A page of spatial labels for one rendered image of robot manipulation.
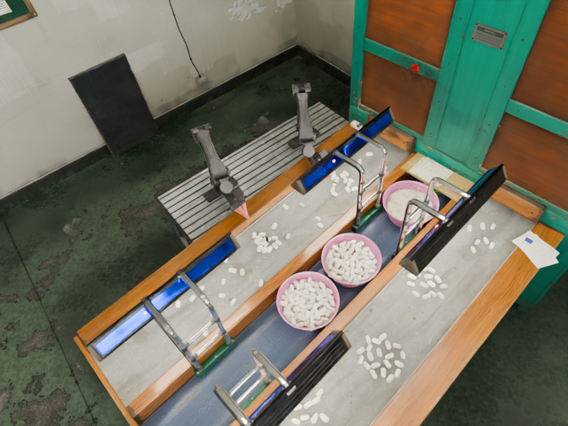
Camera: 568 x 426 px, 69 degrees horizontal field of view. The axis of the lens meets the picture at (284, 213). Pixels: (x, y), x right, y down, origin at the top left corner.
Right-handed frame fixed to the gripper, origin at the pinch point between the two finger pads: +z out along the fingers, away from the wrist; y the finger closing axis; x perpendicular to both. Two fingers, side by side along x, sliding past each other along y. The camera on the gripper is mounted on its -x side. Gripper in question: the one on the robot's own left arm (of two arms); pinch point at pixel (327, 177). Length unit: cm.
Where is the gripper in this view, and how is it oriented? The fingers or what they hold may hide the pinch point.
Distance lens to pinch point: 219.7
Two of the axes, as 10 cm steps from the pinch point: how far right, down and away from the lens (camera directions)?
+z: 5.8, 8.0, 1.4
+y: 7.2, -5.9, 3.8
